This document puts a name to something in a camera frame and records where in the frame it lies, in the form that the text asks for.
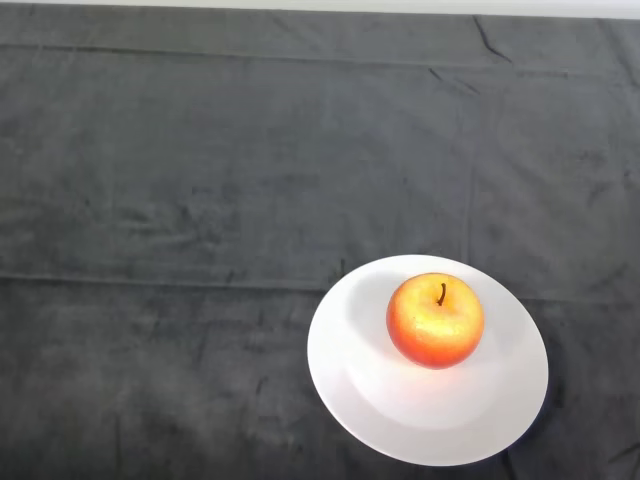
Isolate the black table cloth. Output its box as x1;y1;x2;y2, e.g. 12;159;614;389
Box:
0;3;640;480

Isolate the red yellow apple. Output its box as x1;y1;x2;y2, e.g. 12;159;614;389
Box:
385;272;486;371

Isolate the white round plate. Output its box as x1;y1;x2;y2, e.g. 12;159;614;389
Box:
306;254;550;468

